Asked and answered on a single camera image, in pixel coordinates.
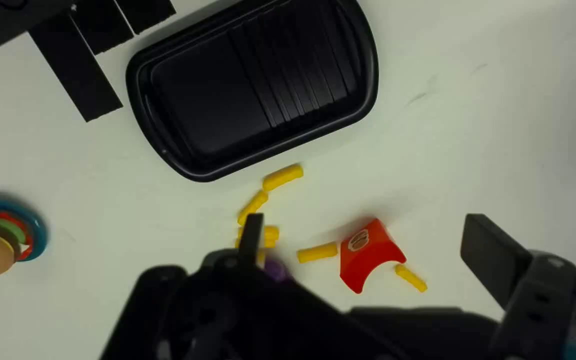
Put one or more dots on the purple toy ball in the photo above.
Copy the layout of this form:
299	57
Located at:
275	271

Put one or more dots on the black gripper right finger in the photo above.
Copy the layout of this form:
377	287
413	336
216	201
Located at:
501	261

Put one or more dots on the teal toy plate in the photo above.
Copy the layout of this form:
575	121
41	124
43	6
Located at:
39	233

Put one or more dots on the black tape strip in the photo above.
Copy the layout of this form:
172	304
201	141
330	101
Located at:
74	66
101	22
145	12

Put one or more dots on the orange fries container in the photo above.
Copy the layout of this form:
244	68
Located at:
369	256

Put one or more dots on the black plastic tray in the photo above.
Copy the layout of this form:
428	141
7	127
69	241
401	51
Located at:
250	82

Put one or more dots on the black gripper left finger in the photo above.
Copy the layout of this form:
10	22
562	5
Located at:
250	238

